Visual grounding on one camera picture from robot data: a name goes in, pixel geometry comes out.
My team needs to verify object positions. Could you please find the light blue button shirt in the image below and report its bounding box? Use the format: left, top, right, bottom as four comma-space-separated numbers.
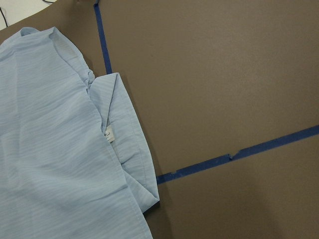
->
0, 27, 159, 239

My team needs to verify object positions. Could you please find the brown paper table cover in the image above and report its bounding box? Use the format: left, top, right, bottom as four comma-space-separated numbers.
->
0, 0, 319, 239

